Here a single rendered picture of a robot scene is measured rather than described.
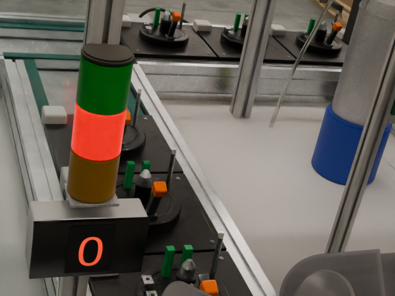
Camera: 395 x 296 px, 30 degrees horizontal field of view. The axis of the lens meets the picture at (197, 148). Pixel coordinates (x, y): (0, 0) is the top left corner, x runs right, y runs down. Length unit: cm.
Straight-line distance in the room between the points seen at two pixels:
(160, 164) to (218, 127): 47
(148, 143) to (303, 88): 73
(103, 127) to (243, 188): 95
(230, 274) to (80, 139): 52
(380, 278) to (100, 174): 36
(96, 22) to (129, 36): 134
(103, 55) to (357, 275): 34
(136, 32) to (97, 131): 139
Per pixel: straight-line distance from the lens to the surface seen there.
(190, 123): 186
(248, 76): 190
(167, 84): 195
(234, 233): 129
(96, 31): 71
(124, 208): 79
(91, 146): 72
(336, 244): 106
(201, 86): 198
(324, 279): 45
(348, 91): 168
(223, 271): 118
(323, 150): 174
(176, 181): 139
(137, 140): 147
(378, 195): 175
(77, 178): 74
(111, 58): 69
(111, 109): 70
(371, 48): 163
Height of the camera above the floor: 167
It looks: 28 degrees down
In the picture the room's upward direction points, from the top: 11 degrees clockwise
